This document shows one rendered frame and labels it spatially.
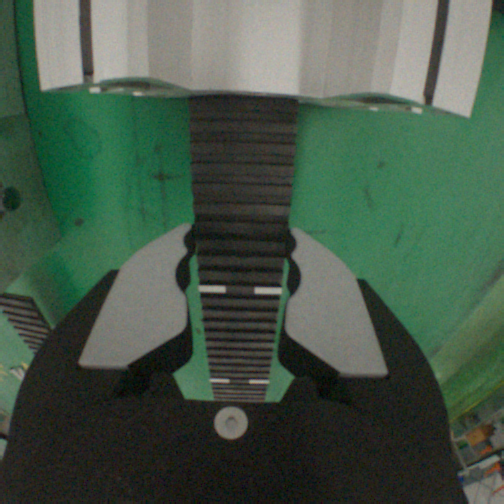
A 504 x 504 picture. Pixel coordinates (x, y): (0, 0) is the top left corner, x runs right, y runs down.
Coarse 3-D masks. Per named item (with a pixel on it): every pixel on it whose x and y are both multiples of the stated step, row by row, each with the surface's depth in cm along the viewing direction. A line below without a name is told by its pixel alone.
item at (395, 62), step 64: (64, 0) 3; (128, 0) 3; (192, 0) 6; (256, 0) 6; (320, 0) 6; (384, 0) 3; (448, 0) 3; (64, 64) 3; (128, 64) 4; (192, 64) 7; (256, 64) 7; (320, 64) 7; (384, 64) 4; (448, 64) 3
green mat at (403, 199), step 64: (64, 128) 11; (128, 128) 12; (320, 128) 12; (384, 128) 12; (448, 128) 11; (64, 192) 13; (128, 192) 14; (320, 192) 14; (384, 192) 14; (448, 192) 13; (64, 256) 16; (128, 256) 16; (384, 256) 16; (448, 256) 16; (0, 320) 21; (192, 320) 20; (448, 320) 21; (0, 384) 34; (192, 384) 26
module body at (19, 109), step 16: (0, 0) 6; (0, 16) 6; (0, 32) 7; (0, 48) 7; (0, 64) 8; (16, 64) 9; (0, 80) 8; (16, 80) 9; (0, 96) 8; (16, 96) 9; (0, 112) 9; (16, 112) 10
